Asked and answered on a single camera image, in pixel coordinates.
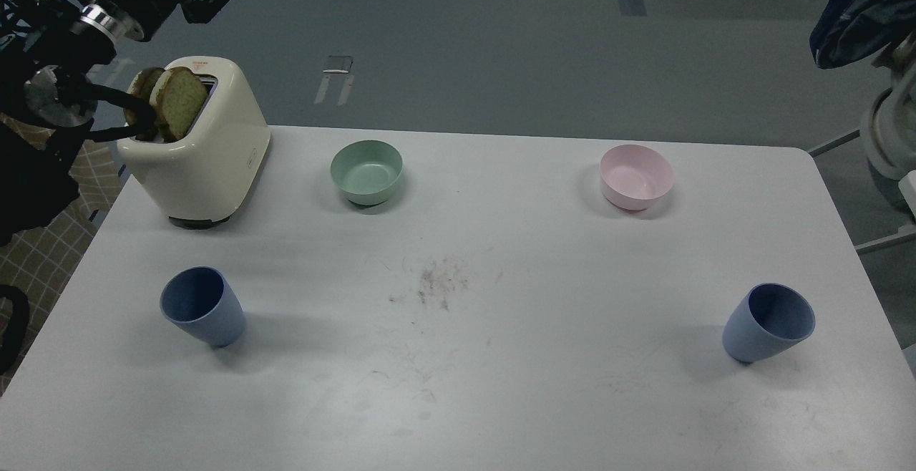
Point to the cream toaster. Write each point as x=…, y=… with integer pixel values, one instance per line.
x=203, y=178

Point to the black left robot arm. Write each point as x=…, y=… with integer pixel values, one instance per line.
x=51, y=107

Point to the pink bowl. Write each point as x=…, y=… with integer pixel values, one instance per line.
x=634, y=177

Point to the green bowl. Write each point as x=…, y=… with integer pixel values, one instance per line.
x=368, y=172

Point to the bread slice back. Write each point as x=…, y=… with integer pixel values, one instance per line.
x=143, y=83

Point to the dark blue cloth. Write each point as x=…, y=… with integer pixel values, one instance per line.
x=851, y=30

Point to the blue cup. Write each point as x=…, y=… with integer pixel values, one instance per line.
x=770, y=319
x=201, y=302

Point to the bread slice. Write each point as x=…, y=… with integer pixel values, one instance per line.
x=143, y=83
x=177, y=97

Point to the bread slice front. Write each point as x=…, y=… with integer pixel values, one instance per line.
x=177, y=97

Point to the white robot base right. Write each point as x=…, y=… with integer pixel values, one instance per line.
x=887, y=128

